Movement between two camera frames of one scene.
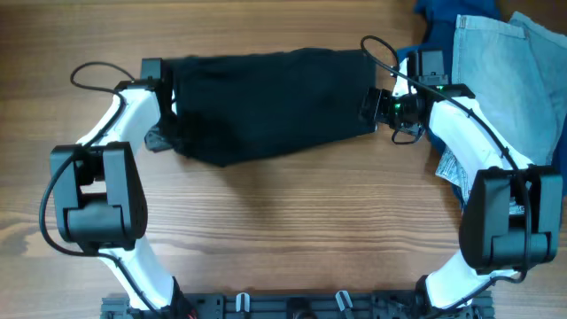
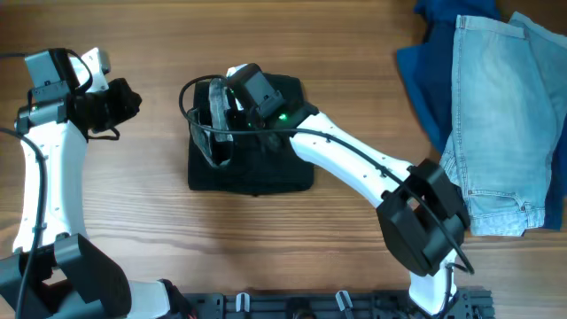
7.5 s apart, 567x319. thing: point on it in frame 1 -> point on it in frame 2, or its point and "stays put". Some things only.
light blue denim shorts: (517, 67) stays put
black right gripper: (369, 105) -> (231, 111)
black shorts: (230, 107) -> (229, 152)
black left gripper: (164, 100) -> (117, 98)
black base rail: (320, 305) stays put
